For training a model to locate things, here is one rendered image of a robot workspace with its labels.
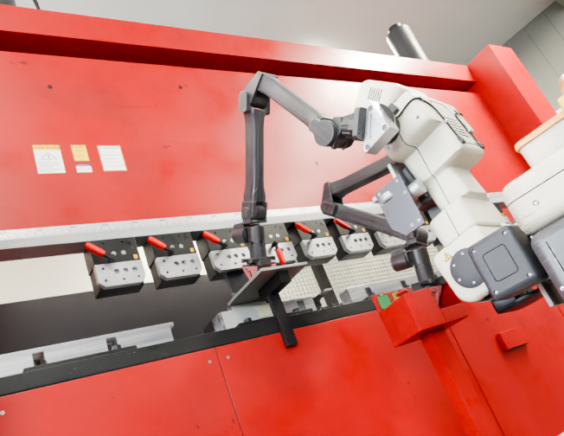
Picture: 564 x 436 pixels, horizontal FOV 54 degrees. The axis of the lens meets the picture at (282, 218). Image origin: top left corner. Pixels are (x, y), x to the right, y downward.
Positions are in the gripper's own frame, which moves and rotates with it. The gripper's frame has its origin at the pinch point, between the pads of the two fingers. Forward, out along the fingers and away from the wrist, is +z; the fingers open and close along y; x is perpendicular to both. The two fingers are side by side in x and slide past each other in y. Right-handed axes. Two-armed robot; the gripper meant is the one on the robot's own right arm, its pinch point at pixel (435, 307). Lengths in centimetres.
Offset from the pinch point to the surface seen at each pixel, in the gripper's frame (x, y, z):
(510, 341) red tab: -54, 26, 21
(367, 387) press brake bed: 22.5, 16.7, 19.6
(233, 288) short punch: 52, 38, -23
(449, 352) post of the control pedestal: 4.4, -5.6, 14.0
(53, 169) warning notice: 103, 40, -73
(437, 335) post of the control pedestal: 5.7, -4.1, 8.2
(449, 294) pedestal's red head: -4.6, -3.1, -2.9
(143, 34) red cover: 57, 62, -138
